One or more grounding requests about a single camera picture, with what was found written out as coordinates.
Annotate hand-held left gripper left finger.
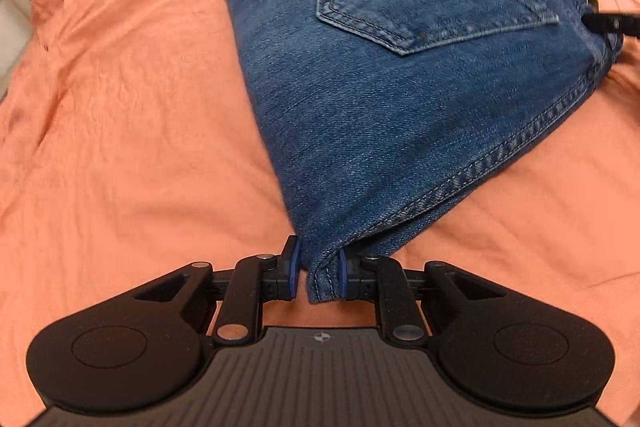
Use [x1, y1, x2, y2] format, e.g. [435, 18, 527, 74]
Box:
[132, 234, 304, 346]

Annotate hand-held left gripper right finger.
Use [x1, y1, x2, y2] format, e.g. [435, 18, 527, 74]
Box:
[337, 247, 507, 344]

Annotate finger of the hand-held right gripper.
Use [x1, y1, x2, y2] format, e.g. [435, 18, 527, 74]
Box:
[581, 9, 640, 42]

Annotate orange duvet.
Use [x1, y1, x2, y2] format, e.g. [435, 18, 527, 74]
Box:
[0, 0, 640, 414]

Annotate blue denim pants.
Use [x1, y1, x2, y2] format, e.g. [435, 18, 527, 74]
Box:
[221, 0, 627, 306]

